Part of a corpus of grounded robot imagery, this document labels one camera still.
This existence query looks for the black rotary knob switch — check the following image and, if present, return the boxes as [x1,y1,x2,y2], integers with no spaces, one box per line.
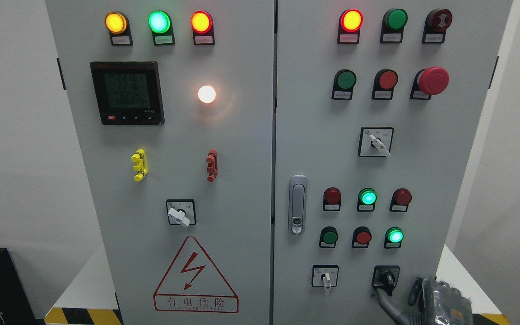
[371,265,400,297]

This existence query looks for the red terminal connector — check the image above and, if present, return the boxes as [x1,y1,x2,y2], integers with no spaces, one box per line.
[206,149,218,182]

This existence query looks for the dark red indicator light left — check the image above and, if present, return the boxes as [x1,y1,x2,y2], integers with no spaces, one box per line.
[322,187,341,211]

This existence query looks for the white glowing lamp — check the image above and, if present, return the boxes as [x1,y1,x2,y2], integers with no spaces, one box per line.
[197,85,217,104]

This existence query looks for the green push button lower row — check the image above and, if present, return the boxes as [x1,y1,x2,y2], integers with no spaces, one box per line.
[319,226,339,248]

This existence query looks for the grey left cabinet door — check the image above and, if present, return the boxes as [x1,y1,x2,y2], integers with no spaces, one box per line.
[46,0,275,325]

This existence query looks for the grey cabinet door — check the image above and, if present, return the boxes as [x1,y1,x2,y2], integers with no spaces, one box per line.
[46,0,275,325]
[273,0,512,325]

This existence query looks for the green lit indicator light middle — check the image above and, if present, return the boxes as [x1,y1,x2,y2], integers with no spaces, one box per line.
[357,188,377,212]

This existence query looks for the green push button second row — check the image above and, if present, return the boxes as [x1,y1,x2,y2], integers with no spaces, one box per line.
[331,69,357,101]

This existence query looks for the yellow terminal connector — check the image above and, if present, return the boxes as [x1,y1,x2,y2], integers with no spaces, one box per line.
[131,148,148,182]

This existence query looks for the red push button lower row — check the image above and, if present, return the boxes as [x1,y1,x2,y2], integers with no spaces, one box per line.
[351,226,372,248]

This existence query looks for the grey right cabinet door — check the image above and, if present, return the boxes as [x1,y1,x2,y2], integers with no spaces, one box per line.
[273,0,512,325]

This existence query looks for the red electrical hazard warning sticker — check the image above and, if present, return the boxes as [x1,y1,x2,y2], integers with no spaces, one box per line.
[153,236,239,313]

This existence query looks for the red indicator light right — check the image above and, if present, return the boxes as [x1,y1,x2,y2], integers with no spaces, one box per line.
[390,188,413,212]

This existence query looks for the black digital power meter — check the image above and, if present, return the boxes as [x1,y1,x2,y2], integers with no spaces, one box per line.
[89,61,165,125]

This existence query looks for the red push button second row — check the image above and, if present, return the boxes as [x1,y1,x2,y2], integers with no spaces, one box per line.
[371,69,399,100]

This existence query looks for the orange-red indicator light left door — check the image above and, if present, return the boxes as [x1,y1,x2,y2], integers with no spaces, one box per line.
[190,10,215,45]

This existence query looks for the green illuminated button lower right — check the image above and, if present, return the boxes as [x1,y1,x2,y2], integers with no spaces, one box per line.
[384,227,403,249]

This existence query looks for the red lit indicator right door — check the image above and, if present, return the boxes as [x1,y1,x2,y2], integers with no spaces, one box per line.
[337,9,363,45]

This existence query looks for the green indicator light top left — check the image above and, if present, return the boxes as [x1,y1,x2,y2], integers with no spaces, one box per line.
[148,10,175,46]

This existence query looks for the red emergency stop mushroom button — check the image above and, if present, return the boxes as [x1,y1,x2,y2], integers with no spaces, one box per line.
[410,66,450,101]

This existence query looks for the green push button top row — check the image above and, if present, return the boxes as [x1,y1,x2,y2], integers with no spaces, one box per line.
[380,8,408,43]

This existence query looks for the yellow indicator light top left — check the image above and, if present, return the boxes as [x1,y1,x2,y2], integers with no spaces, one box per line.
[104,12,133,46]

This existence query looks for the dark red buzzer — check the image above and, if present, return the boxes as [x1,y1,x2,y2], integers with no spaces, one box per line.
[422,9,453,44]

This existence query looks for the white platform with hazard stripes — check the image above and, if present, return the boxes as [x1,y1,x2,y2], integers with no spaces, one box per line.
[41,246,510,325]

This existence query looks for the silver door lock handle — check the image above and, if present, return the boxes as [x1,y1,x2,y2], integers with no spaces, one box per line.
[288,175,307,235]

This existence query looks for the white selector switch left door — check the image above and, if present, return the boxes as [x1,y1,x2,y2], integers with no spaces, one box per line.
[165,199,197,228]

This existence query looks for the white selector switch upper right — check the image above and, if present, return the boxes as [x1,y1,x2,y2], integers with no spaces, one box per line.
[358,127,394,157]

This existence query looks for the white selector switch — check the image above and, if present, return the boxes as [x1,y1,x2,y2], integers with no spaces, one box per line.
[358,127,394,157]
[311,264,340,295]

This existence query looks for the white selector switch lower right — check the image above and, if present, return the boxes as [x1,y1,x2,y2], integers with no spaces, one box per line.
[311,264,340,295]

